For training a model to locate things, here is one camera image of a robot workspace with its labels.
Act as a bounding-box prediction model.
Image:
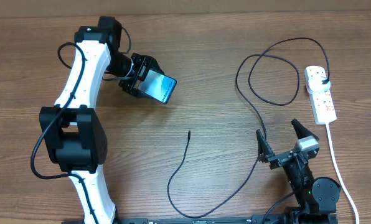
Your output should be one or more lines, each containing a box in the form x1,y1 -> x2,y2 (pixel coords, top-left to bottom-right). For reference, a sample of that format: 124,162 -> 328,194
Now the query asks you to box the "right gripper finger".
291,118 -> 315,139
256,129 -> 275,162

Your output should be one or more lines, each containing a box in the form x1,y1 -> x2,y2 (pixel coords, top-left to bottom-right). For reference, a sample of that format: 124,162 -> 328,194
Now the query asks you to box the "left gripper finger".
130,88 -> 154,100
146,57 -> 164,75

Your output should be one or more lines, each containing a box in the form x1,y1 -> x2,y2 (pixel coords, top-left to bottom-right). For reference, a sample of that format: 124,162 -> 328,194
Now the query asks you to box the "blue Samsung Galaxy smartphone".
138,70 -> 177,104

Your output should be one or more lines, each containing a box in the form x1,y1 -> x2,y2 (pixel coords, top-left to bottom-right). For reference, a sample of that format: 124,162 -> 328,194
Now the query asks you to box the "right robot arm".
251,119 -> 341,224

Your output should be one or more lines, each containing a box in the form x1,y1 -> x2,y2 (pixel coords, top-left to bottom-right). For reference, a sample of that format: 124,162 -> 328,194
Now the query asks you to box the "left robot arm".
31,16 -> 177,223

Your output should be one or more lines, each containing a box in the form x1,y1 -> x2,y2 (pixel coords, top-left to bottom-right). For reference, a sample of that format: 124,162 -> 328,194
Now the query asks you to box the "white charger plug adapter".
306,76 -> 331,94

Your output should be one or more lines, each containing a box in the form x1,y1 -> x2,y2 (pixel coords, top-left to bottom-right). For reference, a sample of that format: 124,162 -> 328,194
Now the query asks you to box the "white power strip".
304,65 -> 337,125

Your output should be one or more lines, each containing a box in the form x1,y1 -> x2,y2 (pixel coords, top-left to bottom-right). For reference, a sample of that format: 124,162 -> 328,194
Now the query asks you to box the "white power strip cord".
324,123 -> 360,224

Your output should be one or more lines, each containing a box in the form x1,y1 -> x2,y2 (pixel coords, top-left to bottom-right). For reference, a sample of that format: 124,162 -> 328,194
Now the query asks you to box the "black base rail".
60,213 -> 339,224

